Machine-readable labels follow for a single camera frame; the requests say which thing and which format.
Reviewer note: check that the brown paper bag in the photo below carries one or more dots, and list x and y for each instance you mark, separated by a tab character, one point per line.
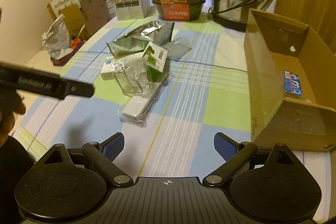
96	15

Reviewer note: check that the tissue box with wrapper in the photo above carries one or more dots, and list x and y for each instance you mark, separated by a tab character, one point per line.
59	44

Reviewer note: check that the wire rack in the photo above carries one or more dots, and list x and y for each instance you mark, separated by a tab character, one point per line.
133	76

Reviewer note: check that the silver foil tea pouch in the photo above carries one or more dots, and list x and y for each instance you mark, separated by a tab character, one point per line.
157	32

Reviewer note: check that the checkered tablecloth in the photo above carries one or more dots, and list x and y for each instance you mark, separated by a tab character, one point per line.
189	159

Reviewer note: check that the white carved holder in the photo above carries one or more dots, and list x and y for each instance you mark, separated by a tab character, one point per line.
56	5

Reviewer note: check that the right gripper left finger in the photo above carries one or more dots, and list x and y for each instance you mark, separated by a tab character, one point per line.
101	156

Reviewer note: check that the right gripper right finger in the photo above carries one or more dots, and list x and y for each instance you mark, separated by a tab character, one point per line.
236	156

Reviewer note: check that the cardboard box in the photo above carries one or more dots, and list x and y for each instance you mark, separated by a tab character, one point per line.
274	44

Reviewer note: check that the blue floss box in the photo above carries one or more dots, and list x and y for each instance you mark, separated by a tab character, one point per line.
292	85

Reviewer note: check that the person left hand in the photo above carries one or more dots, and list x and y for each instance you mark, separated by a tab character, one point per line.
11	104

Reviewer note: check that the white remote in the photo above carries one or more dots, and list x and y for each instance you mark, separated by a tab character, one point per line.
136	110

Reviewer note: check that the green white medicine box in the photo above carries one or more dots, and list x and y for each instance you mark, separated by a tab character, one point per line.
155	57

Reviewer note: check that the white tablet medicine box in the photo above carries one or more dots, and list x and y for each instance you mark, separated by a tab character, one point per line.
110	69

